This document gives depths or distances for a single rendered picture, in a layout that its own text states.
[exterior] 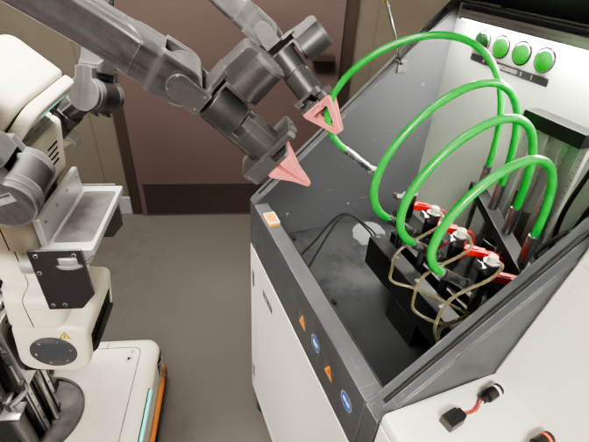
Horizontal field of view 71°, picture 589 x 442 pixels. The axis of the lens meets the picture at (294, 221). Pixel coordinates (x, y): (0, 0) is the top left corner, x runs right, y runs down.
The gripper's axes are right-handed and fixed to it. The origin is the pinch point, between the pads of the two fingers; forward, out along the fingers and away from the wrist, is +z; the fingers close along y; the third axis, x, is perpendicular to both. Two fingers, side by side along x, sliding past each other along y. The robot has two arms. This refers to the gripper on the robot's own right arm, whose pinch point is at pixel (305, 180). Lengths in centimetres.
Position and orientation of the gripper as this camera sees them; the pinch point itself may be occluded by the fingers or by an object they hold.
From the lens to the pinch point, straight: 67.9
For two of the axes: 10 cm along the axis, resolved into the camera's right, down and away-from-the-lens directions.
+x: -0.9, -5.7, 8.1
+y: 7.1, -6.1, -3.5
